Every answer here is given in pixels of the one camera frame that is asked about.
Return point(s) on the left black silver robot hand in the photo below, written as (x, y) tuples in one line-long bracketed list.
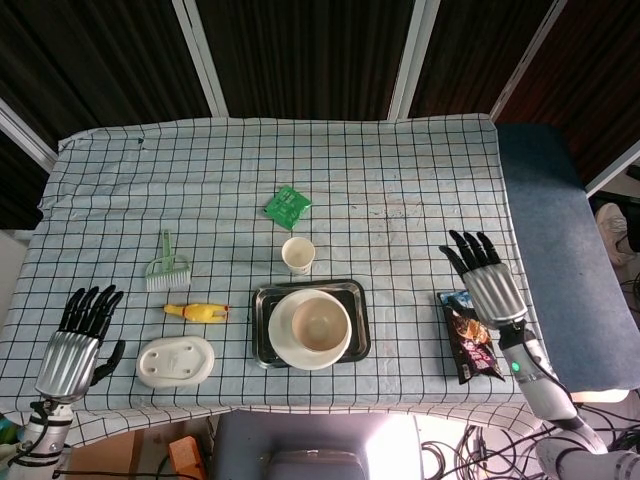
[(67, 360)]

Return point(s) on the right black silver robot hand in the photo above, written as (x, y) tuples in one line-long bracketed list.
[(492, 292)]

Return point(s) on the beige bowl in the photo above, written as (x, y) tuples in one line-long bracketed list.
[(320, 327)]

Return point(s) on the white paper plate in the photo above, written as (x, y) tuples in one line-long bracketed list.
[(281, 332)]

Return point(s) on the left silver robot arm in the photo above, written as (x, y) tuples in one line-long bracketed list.
[(45, 435)]

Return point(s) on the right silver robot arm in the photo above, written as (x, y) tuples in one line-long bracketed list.
[(545, 395)]

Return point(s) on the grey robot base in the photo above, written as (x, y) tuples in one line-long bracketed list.
[(280, 445)]

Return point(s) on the stainless steel tray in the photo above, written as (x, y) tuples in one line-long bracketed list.
[(357, 310)]

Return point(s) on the white paper cup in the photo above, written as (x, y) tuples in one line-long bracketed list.
[(298, 252)]

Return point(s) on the dark snack bag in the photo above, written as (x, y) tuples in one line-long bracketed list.
[(470, 345)]

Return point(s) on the blue padded bench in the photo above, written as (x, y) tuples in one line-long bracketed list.
[(555, 250)]

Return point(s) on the green brush white bristles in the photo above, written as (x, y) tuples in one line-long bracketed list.
[(167, 275)]

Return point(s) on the white sneaker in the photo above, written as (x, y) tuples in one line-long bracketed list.
[(614, 230)]

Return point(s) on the yellow rubber chicken toy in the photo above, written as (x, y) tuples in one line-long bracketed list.
[(197, 312)]

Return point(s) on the orange block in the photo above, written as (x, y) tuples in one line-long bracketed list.
[(184, 457)]

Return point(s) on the green foil packet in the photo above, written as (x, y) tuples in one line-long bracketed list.
[(286, 207)]

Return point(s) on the checked blue tablecloth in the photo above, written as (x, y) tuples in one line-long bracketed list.
[(200, 165)]

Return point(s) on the dark brown curtain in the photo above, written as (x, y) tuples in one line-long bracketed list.
[(310, 50)]

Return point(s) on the white frame post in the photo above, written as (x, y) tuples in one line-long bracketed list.
[(612, 172), (200, 55), (530, 55), (25, 130), (414, 55)]

